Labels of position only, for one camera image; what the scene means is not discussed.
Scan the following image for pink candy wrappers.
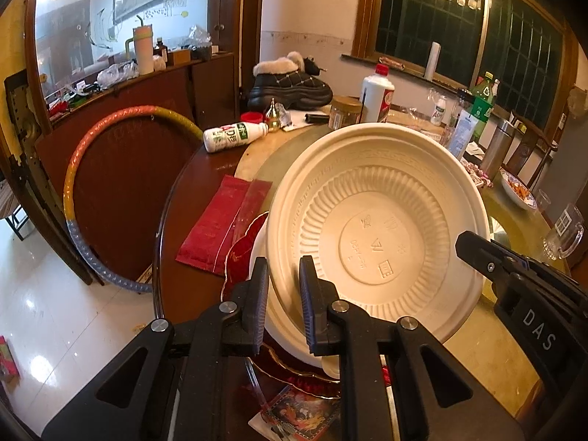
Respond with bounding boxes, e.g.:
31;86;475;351
463;160;493;190

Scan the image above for green plastic bottle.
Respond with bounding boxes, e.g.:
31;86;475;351
468;72;500;144

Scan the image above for white liquor bottle red cap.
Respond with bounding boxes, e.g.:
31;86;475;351
360;63;396;124

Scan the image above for white plastic roll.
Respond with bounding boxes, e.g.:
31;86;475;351
423;41;442;82

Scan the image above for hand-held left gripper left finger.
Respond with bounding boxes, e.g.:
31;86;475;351
43;256;270;441

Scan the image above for blue white porcelain plate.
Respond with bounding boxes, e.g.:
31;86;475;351
499;168;538;211

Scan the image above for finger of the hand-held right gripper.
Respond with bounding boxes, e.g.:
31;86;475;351
456;230;529;286

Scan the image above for small white labelled bottle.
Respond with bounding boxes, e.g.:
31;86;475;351
429;94;449;126

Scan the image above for glass jar gold lid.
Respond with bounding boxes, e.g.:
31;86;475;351
328;96;364;130

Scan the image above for dark wooden chair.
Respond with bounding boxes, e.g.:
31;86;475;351
502;110;559;190

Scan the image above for colourful box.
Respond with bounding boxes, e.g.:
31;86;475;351
0;335;22;385

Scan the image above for dark grid window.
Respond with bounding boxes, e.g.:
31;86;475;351
353;0;576;116

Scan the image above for clear plastic bag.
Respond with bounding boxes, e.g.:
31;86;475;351
96;61;139;89

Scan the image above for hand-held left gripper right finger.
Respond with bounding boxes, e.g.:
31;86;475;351
298;256;525;441

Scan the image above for wooden sideboard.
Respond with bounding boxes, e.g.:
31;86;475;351
45;52;240;135

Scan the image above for small gold bell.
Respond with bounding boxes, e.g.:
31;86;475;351
263;98;288;133

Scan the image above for clear glass mug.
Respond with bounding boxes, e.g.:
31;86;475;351
541;202;585;261

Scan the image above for steel thermos flask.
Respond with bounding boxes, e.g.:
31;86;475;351
480;119;518;180

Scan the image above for colourful printed packet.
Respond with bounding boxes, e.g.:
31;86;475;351
248;385;343;441

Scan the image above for black fur-lined boot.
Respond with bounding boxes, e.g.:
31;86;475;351
247;51;334;111

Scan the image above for brown folded round tabletop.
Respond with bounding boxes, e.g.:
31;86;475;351
34;98;204;286

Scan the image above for red flat packet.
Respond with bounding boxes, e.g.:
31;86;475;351
228;179;273;251
176;175;252;277

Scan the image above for white green milk bottle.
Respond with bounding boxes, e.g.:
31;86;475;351
202;121;270;154

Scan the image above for red gold-rimmed plate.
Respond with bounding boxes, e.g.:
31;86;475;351
222;211;343;400

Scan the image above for multicoloured hula hoop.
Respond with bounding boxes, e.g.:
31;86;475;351
63;105;205;294

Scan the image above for blue white carton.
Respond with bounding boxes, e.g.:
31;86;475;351
447;110;479;162

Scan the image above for white tumbler with straw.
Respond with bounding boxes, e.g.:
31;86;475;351
133;15;156;76

